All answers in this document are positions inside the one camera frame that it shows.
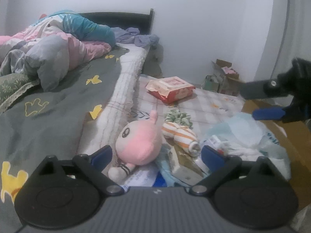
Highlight blue white wipes pack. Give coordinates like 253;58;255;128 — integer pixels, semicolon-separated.
120;163;167;191

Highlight cardboard box with clutter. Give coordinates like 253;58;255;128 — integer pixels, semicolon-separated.
212;59;242;96

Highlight gold tissue pack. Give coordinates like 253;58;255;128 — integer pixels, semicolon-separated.
168;145;210;186

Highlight brown cardboard box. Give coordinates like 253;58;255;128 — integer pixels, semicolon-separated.
241;99;311;214

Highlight white plastic bag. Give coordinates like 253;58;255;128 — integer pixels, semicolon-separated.
200;113;291;180

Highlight green paper bag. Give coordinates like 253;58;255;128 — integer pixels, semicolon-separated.
202;75;219;93

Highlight pink plush toy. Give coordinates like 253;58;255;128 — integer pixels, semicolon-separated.
108;110;162;183

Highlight orange striped carrot plush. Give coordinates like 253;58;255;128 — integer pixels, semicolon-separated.
161;109;201;157

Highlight grey bed sheet yellow prints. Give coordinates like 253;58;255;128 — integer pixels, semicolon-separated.
1;47;127;232

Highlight red pink wipes pack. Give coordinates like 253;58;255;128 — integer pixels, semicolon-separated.
145;76;196;104

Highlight green floral pillow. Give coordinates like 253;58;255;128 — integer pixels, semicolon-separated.
1;73;40;114

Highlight pink grey quilt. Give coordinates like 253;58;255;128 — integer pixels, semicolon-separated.
1;22;112;91

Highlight black bed headboard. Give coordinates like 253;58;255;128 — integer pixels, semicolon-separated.
80;9;155;35

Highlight teal blue blanket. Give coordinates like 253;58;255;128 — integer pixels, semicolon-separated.
32;10;116;47

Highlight purple crumpled clothes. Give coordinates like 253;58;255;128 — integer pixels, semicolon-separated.
111;27;159;48

